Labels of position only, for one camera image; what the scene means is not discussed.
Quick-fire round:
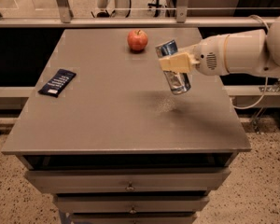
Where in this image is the top grey drawer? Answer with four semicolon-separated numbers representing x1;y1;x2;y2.
25;168;231;194

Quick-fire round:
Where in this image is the blue silver redbull can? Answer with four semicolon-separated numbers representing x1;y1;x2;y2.
155;39;192;95

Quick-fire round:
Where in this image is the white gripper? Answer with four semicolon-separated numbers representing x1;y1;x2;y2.
159;35;229;76

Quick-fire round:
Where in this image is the grey drawer cabinet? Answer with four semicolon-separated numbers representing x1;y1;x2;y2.
1;27;252;224

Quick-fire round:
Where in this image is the grey metal railing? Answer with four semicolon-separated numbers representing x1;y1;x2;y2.
0;0;280;28

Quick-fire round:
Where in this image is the middle grey drawer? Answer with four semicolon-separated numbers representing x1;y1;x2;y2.
54;194;209;214

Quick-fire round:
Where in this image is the red apple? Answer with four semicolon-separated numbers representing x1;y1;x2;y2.
127;29;148;51

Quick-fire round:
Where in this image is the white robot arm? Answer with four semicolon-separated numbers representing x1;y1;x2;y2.
159;17;280;78

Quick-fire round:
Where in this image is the bottom grey drawer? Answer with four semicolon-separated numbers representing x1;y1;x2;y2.
71;213;197;224

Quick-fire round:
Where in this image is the grey drawer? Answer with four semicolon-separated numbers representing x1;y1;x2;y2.
25;168;231;194
54;194;209;214
71;213;197;224

